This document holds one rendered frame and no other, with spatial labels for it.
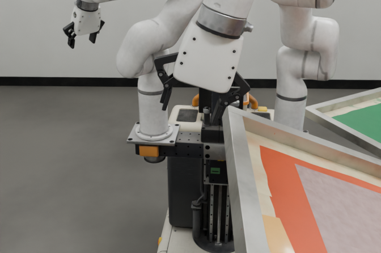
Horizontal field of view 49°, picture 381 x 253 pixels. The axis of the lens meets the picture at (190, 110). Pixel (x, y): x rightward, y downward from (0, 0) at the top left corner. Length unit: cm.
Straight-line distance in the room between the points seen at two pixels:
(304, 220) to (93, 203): 231
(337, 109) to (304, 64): 90
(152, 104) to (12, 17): 381
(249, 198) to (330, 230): 19
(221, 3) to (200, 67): 11
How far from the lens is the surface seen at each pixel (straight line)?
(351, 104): 219
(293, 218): 82
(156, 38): 116
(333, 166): 111
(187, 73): 69
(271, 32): 468
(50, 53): 498
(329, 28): 118
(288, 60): 126
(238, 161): 83
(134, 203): 297
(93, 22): 155
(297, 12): 114
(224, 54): 68
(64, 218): 294
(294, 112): 132
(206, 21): 66
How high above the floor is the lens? 180
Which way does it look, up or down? 25 degrees down
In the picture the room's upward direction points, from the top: straight up
